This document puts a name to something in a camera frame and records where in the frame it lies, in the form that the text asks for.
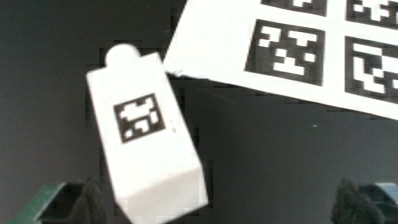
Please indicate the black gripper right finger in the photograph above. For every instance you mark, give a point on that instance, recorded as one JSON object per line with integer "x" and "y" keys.
{"x": 367, "y": 203}

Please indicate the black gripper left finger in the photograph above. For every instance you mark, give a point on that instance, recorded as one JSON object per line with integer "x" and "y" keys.
{"x": 66, "y": 204}

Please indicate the white stool leg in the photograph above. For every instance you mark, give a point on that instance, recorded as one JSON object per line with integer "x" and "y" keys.
{"x": 155, "y": 167}

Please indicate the white marker sheet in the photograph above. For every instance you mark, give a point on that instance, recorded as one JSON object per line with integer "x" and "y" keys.
{"x": 306, "y": 48}

